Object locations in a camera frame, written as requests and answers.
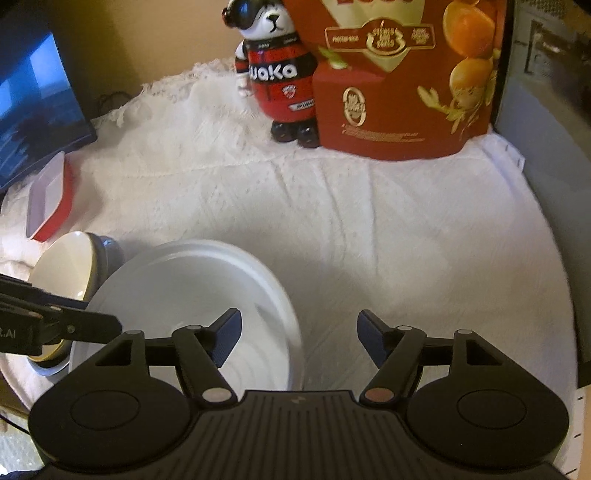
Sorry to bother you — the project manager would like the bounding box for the black monitor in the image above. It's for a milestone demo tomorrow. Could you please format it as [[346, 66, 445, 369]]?
[[0, 30, 99, 193]]

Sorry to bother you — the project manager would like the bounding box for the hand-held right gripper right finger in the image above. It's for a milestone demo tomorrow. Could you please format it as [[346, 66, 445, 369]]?
[[359, 309, 507, 408]]

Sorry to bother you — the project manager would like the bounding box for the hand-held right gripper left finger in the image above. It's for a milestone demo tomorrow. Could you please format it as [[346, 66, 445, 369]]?
[[95, 308, 243, 408]]

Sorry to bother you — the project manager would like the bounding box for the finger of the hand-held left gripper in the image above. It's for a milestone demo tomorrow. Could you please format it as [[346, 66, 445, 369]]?
[[39, 305, 123, 347], [0, 272, 89, 312]]

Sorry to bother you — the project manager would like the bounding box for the red printed box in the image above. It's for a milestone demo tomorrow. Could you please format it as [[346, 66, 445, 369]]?
[[311, 0, 509, 163]]

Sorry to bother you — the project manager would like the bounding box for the white plastic bowl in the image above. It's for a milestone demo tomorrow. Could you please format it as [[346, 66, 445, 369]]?
[[68, 239, 304, 396]]

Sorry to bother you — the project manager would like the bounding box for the white fringed cloth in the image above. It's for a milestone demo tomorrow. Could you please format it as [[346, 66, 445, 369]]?
[[0, 58, 581, 467]]

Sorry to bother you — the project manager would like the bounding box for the blue enamel bowl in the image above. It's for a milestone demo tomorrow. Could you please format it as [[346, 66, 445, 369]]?
[[28, 231, 126, 376]]

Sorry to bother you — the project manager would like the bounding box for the red rectangular dish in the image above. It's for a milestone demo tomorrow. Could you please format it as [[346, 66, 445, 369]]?
[[25, 151, 100, 244]]

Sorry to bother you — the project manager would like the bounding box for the bear figurine red jacket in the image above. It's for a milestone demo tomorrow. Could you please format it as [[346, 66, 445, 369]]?
[[221, 0, 322, 149]]

